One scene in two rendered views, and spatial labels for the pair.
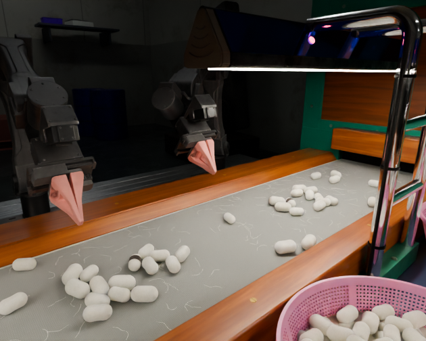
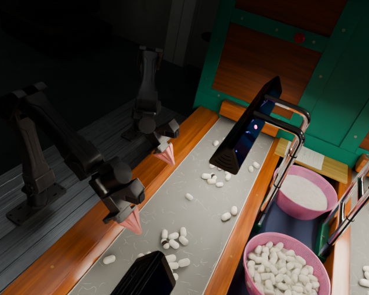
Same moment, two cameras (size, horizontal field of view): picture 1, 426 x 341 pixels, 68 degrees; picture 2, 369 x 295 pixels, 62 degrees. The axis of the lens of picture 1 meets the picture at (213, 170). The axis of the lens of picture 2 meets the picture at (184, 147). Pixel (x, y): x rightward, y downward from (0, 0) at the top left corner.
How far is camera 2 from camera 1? 0.68 m
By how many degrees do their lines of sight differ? 34
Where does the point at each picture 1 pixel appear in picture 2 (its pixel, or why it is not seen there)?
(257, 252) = (213, 220)
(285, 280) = (237, 242)
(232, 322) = (229, 269)
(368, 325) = (267, 253)
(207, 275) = (200, 242)
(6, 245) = (89, 250)
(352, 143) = (233, 115)
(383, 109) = (253, 93)
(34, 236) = (99, 239)
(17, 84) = (77, 151)
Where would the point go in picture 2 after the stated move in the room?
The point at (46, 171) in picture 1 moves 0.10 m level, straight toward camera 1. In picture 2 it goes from (124, 215) to (152, 237)
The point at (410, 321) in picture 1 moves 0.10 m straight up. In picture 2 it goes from (279, 248) to (291, 229)
